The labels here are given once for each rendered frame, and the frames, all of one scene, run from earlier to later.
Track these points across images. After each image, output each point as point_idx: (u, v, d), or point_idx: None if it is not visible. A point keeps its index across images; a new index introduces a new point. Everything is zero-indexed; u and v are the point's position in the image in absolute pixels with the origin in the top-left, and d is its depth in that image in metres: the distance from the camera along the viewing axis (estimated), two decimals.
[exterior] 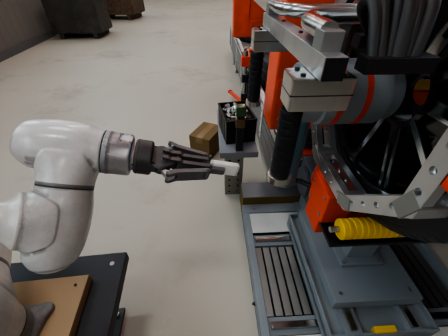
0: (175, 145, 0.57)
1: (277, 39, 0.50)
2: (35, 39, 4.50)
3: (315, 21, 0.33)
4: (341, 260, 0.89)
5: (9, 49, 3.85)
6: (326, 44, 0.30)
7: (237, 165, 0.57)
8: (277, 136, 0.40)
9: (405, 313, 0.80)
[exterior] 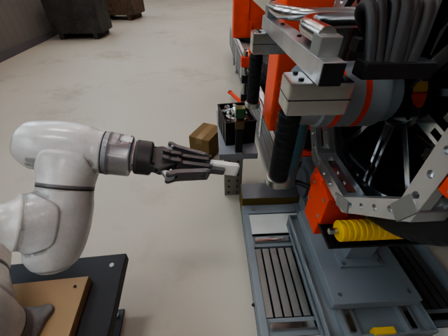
0: (175, 145, 0.57)
1: (276, 43, 0.50)
2: (35, 40, 4.50)
3: (313, 26, 0.33)
4: (340, 261, 0.89)
5: (9, 50, 3.85)
6: (323, 49, 0.30)
7: (237, 165, 0.57)
8: (276, 139, 0.40)
9: (403, 314, 0.81)
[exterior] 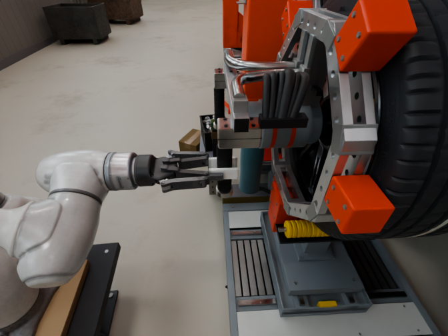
0: (171, 189, 0.54)
1: (226, 86, 0.65)
2: (37, 46, 4.68)
3: (233, 90, 0.49)
4: (299, 255, 1.05)
5: (13, 56, 4.03)
6: (236, 108, 0.46)
7: (235, 167, 0.60)
8: (217, 163, 0.56)
9: None
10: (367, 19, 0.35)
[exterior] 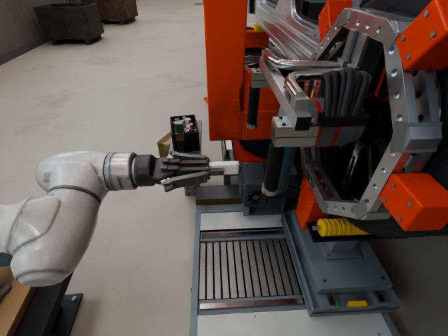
0: (173, 187, 0.54)
1: (269, 85, 0.66)
2: (28, 46, 4.67)
3: (291, 89, 0.49)
4: (326, 254, 1.05)
5: (2, 56, 4.02)
6: (297, 107, 0.47)
7: (235, 171, 0.59)
8: (268, 161, 0.56)
9: (375, 291, 0.99)
10: (445, 19, 0.36)
